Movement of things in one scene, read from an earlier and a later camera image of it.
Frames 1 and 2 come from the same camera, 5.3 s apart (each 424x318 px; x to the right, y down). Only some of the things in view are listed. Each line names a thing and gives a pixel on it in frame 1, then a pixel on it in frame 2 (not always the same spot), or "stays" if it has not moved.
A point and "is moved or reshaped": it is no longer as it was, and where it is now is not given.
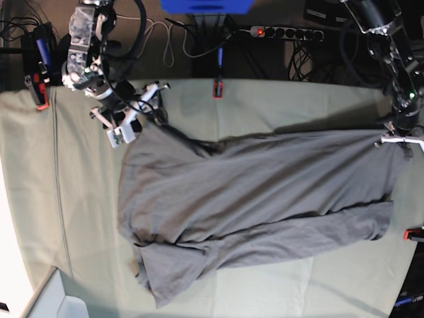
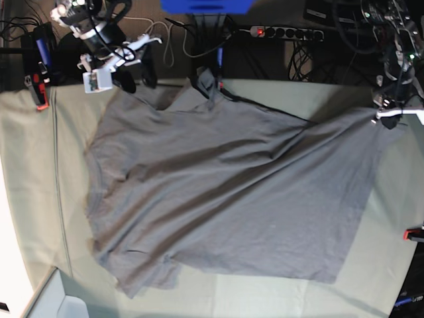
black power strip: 287,32 stays
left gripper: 124,94 to 105,39
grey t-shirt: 186,203 is moved or reshaped
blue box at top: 205,6 stays
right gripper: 407,115 to 405,89
